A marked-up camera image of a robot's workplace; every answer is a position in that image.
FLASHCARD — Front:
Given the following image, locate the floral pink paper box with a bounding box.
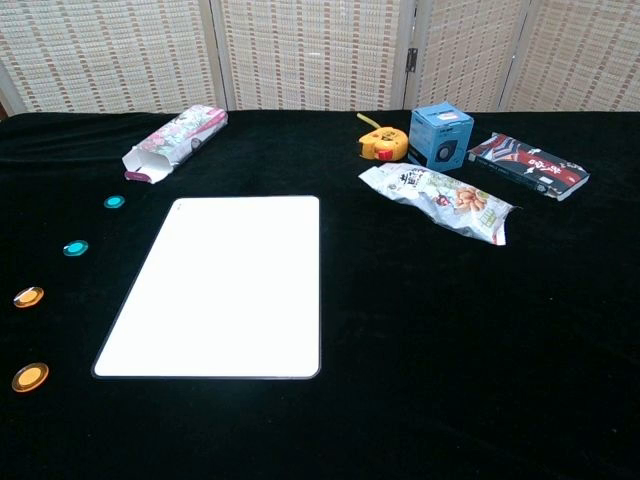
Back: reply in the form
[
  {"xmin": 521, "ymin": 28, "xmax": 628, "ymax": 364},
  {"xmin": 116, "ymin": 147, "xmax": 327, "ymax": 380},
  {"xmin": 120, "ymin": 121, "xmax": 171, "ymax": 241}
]
[{"xmin": 121, "ymin": 104, "xmax": 229, "ymax": 185}]

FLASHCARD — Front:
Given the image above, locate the black velvet tablecloth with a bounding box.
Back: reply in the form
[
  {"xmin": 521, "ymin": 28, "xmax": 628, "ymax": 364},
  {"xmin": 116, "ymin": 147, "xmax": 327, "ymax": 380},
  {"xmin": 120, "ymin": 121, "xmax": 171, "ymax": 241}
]
[{"xmin": 0, "ymin": 108, "xmax": 640, "ymax": 480}]

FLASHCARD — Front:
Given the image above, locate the white rectangular board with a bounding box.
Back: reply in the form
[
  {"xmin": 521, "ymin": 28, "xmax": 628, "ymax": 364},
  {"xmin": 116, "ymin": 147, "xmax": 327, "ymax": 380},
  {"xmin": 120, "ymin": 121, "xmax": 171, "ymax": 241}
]
[{"xmin": 91, "ymin": 195, "xmax": 322, "ymax": 381}]

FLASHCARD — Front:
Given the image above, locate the woven folding screen panel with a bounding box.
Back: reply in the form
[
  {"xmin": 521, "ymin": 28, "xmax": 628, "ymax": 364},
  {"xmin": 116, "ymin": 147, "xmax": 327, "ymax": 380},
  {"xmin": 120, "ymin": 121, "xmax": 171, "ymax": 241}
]
[
  {"xmin": 0, "ymin": 0, "xmax": 224, "ymax": 115},
  {"xmin": 404, "ymin": 0, "xmax": 532, "ymax": 113},
  {"xmin": 209, "ymin": 0, "xmax": 416, "ymax": 112},
  {"xmin": 499, "ymin": 0, "xmax": 640, "ymax": 113}
]

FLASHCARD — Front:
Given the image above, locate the silver snack bag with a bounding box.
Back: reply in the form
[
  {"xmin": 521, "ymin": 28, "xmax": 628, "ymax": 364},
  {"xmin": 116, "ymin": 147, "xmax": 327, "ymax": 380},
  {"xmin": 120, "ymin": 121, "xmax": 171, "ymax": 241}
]
[{"xmin": 357, "ymin": 162, "xmax": 516, "ymax": 247}]

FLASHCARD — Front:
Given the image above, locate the orange disc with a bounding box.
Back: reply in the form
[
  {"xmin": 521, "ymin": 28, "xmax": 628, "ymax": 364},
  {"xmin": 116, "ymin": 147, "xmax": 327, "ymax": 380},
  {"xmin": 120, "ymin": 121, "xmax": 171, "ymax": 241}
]
[
  {"xmin": 12, "ymin": 286, "xmax": 45, "ymax": 309},
  {"xmin": 10, "ymin": 361, "xmax": 51, "ymax": 394}
]

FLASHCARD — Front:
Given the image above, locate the dark box with red print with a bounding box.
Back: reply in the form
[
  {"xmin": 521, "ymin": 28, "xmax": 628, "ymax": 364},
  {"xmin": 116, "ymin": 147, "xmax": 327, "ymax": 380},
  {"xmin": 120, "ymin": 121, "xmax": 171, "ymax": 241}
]
[{"xmin": 467, "ymin": 132, "xmax": 591, "ymax": 202}]

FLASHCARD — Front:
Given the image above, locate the blue speaker carton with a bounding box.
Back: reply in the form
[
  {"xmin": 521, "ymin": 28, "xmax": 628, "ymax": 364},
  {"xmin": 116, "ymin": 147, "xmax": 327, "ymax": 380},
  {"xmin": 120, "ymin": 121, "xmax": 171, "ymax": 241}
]
[{"xmin": 408, "ymin": 101, "xmax": 475, "ymax": 173}]

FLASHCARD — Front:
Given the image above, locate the yellow tape measure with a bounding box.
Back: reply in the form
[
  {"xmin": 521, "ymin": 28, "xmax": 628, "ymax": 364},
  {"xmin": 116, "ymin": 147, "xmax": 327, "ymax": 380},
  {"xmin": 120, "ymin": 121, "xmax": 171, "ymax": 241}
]
[{"xmin": 356, "ymin": 112, "xmax": 410, "ymax": 163}]

